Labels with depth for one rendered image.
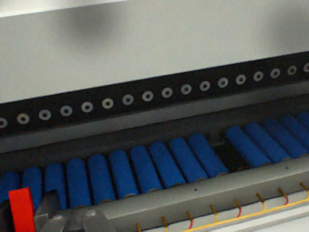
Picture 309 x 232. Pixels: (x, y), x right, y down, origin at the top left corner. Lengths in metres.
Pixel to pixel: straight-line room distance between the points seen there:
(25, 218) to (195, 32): 0.15
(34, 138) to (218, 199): 0.19
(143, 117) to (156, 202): 0.11
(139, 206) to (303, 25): 0.17
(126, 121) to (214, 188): 0.12
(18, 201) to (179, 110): 0.20
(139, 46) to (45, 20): 0.05
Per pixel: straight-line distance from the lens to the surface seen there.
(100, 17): 0.19
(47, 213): 0.21
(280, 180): 0.32
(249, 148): 0.35
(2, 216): 0.25
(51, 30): 0.19
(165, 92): 0.37
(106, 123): 0.37
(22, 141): 0.37
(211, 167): 0.33
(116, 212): 0.29
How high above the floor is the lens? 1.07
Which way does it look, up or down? 14 degrees down
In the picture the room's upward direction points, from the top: 8 degrees counter-clockwise
